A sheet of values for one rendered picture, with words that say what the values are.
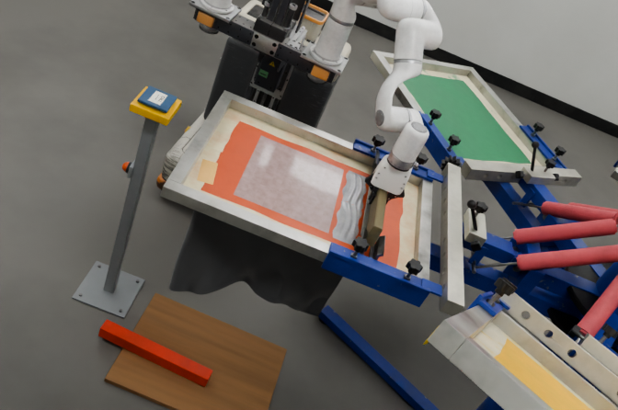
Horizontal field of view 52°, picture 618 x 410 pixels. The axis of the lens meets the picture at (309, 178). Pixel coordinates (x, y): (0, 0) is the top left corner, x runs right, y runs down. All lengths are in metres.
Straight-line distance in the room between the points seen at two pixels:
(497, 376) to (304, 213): 1.11
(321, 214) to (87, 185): 1.55
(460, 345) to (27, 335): 1.96
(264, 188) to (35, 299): 1.16
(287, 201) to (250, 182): 0.13
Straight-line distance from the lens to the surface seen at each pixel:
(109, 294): 2.76
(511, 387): 0.91
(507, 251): 2.07
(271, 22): 2.37
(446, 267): 1.87
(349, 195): 2.04
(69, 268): 2.83
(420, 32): 1.91
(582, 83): 6.12
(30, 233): 2.95
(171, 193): 1.77
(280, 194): 1.93
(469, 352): 0.91
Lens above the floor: 2.14
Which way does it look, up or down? 36 degrees down
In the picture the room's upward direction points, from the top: 25 degrees clockwise
